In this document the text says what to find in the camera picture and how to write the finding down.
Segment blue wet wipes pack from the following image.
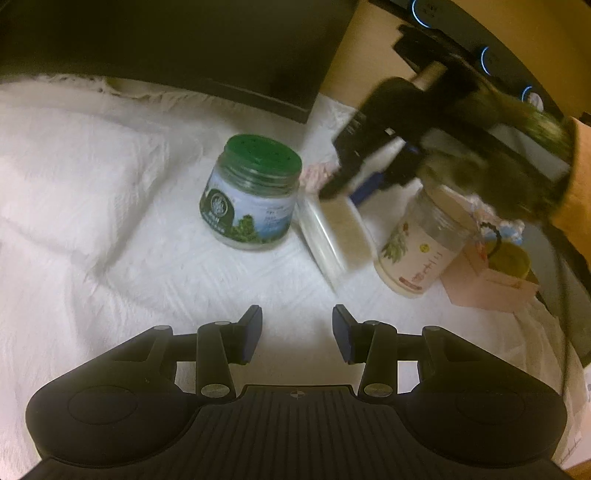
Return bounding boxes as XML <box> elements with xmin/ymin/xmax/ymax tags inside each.
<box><xmin>497</xmin><ymin>220</ymin><xmax>525</xmax><ymax>245</ymax></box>

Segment yellow bunny soft toy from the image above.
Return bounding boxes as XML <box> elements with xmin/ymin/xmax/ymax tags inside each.
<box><xmin>485</xmin><ymin>241</ymin><xmax>531</xmax><ymax>279</ymax></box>

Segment cotton swabs box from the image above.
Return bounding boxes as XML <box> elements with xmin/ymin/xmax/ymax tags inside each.
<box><xmin>294</xmin><ymin>190</ymin><xmax>376</xmax><ymax>291</ymax></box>

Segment tall beige powder jar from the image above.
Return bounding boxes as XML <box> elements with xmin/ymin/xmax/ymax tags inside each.
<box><xmin>375</xmin><ymin>186</ymin><xmax>478</xmax><ymax>298</ymax></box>

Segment pink cardboard box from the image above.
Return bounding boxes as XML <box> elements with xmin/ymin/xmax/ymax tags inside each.
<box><xmin>438</xmin><ymin>193</ymin><xmax>541</xmax><ymax>315</ymax></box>

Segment black monitor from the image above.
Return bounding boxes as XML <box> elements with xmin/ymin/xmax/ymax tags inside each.
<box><xmin>1</xmin><ymin>0</ymin><xmax>358</xmax><ymax>123</ymax></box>

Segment black power strip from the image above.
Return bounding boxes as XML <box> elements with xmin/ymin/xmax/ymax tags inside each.
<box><xmin>374</xmin><ymin>0</ymin><xmax>564</xmax><ymax>119</ymax></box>

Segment green lid glass jar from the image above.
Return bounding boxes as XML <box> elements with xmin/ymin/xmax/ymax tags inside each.
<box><xmin>199</xmin><ymin>134</ymin><xmax>303</xmax><ymax>250</ymax></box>

